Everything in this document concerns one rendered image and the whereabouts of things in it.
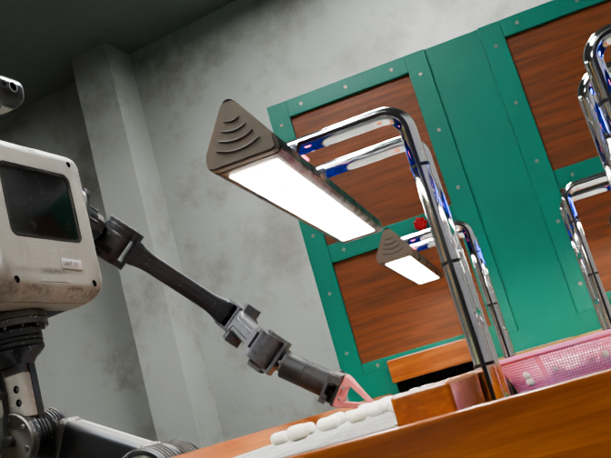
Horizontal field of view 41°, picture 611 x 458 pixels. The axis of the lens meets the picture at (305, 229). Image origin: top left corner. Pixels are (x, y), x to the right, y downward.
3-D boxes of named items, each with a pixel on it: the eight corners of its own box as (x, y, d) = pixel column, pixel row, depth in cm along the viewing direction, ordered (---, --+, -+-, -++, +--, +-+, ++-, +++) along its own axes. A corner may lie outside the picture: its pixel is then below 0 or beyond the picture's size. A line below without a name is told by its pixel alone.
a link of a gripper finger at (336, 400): (383, 387, 169) (342, 369, 171) (377, 390, 162) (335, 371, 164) (370, 418, 168) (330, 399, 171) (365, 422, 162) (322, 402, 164)
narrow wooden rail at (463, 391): (425, 522, 70) (388, 396, 72) (505, 400, 242) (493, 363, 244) (487, 508, 69) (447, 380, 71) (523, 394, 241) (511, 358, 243)
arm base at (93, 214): (55, 241, 191) (58, 199, 197) (79, 254, 197) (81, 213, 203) (85, 229, 188) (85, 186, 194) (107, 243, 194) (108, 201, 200)
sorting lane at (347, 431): (104, 528, 78) (99, 504, 78) (403, 404, 250) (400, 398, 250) (403, 448, 71) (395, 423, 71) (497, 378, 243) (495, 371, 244)
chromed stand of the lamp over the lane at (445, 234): (365, 482, 98) (270, 141, 107) (394, 460, 117) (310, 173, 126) (521, 442, 94) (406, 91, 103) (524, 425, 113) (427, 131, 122)
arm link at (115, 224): (226, 335, 219) (247, 304, 220) (240, 348, 206) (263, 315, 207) (85, 245, 203) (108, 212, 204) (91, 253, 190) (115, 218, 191)
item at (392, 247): (377, 263, 179) (368, 233, 180) (417, 285, 238) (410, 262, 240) (412, 253, 177) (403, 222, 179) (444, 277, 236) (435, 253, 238)
